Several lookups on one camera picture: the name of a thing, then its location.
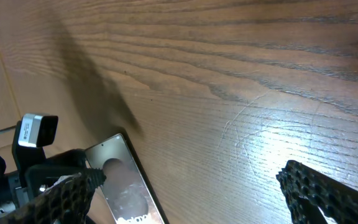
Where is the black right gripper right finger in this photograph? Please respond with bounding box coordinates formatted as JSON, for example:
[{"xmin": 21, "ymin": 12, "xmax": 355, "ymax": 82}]
[{"xmin": 276, "ymin": 160, "xmax": 358, "ymax": 223}]

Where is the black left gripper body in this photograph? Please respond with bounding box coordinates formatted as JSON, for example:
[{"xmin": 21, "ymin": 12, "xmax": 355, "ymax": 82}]
[{"xmin": 8, "ymin": 147, "xmax": 86, "ymax": 205}]

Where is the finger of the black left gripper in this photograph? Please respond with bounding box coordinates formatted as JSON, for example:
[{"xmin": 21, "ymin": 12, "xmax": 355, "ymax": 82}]
[{"xmin": 83, "ymin": 169, "xmax": 106, "ymax": 191}]

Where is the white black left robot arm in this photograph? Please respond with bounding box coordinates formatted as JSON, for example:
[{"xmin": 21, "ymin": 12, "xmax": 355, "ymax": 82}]
[{"xmin": 0, "ymin": 144, "xmax": 106, "ymax": 223}]

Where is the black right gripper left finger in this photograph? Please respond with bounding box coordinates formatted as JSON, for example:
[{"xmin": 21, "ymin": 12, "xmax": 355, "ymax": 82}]
[{"xmin": 0, "ymin": 174, "xmax": 94, "ymax": 224}]

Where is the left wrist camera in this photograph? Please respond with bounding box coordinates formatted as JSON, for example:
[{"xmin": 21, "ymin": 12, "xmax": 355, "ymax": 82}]
[{"xmin": 12, "ymin": 113, "xmax": 58, "ymax": 174}]

